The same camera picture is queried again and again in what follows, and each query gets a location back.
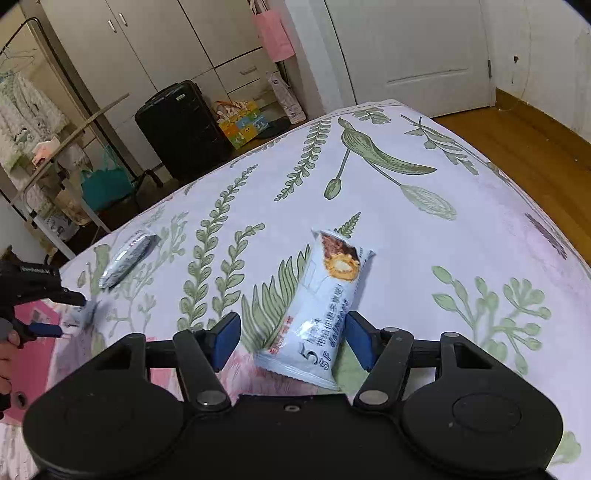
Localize grey-blue snack packet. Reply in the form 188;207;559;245
69;300;109;329

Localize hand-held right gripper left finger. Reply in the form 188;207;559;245
84;311;243;413

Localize teal shopping bag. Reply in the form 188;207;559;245
81;145;134;210

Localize leaf-print bedsheet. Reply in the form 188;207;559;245
0;99;591;480

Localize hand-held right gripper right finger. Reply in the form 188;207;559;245
344;310;505;413

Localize silver snack packet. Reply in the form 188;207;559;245
98;230;158;291

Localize colourful gift bag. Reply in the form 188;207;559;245
212;98;271;149

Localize pink paper bag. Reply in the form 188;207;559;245
252;0;296;63

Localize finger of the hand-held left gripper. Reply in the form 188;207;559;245
13;318;65;345
46;284;88;308

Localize black clothes rack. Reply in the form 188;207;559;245
0;16;164;188

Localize pink storage box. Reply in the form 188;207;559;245
9;298;100;402

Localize white folding table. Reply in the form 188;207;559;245
9;92;130;259

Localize black suitcase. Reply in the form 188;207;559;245
135;80;232;185

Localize person's left hand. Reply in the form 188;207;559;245
0;332;22;396

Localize white pastry snack packet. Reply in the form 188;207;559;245
254;228;377;391

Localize black round floor item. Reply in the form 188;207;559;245
256;121;289;140

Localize white plastic package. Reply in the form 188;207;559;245
265;71;308;124

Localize pink cloth bundle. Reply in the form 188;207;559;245
32;141;58;164

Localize white door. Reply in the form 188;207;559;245
323;0;497;118

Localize white wardrobe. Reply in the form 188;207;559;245
39;0;287;116

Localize hanging white patterned clothes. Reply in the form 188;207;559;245
0;69;70;171

